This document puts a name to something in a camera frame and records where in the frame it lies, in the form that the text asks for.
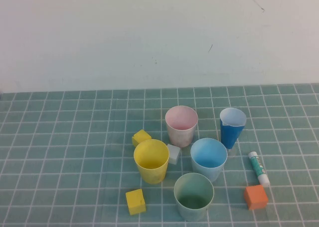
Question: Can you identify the pink plastic cup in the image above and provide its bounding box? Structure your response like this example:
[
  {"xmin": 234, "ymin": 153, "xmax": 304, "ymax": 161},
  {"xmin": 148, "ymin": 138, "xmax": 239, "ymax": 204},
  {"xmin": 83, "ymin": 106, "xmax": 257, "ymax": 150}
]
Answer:
[{"xmin": 164, "ymin": 105, "xmax": 199, "ymax": 148}]

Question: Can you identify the yellow plastic cup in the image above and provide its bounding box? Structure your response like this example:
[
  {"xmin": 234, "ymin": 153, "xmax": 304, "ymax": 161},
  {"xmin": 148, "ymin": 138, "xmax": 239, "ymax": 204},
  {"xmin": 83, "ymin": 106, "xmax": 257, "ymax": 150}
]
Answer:
[{"xmin": 133, "ymin": 139, "xmax": 170, "ymax": 185}]

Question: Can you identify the light blue plastic cup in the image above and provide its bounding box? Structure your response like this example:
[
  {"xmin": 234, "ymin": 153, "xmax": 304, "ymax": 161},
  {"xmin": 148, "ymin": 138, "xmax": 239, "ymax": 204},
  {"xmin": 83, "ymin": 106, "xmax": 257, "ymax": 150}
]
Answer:
[{"xmin": 190, "ymin": 138, "xmax": 228, "ymax": 183}]

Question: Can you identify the yellow foam cube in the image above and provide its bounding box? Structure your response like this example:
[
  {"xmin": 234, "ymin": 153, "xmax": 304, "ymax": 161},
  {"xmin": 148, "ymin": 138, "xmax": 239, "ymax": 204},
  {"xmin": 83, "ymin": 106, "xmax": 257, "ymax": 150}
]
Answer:
[
  {"xmin": 125, "ymin": 188, "xmax": 147, "ymax": 216},
  {"xmin": 132, "ymin": 129, "xmax": 153, "ymax": 148}
]

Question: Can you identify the white foam cube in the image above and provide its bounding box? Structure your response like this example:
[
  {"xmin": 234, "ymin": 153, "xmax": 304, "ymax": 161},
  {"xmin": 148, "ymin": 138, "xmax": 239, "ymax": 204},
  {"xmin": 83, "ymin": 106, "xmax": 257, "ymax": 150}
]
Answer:
[{"xmin": 166, "ymin": 144, "xmax": 181, "ymax": 166}]

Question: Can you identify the blue paper cone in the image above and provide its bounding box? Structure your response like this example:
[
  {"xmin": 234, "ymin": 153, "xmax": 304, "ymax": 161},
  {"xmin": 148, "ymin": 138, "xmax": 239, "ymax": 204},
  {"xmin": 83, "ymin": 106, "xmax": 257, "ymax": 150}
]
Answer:
[{"xmin": 219, "ymin": 107, "xmax": 247, "ymax": 150}]

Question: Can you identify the green plastic cup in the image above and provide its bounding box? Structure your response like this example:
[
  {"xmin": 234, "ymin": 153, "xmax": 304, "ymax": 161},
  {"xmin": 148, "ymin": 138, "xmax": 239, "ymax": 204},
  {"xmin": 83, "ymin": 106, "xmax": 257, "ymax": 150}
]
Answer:
[{"xmin": 173, "ymin": 172, "xmax": 215, "ymax": 222}]

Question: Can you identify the green white-grid tablecloth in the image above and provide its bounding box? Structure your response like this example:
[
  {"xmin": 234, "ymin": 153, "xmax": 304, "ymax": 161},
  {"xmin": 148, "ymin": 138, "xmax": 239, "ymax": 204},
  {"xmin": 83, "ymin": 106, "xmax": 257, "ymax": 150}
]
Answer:
[{"xmin": 0, "ymin": 84, "xmax": 319, "ymax": 227}]

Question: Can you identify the green white glue stick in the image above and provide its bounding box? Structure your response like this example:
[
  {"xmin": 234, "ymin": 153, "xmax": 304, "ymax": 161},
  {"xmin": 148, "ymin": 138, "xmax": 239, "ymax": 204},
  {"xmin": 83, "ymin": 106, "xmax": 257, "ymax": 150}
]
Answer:
[{"xmin": 248, "ymin": 151, "xmax": 271, "ymax": 188}]

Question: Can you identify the orange foam cube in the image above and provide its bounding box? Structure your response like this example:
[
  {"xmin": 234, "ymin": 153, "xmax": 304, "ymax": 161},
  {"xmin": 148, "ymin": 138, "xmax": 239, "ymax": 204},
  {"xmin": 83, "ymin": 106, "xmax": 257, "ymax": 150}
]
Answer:
[{"xmin": 243, "ymin": 184, "xmax": 269, "ymax": 211}]

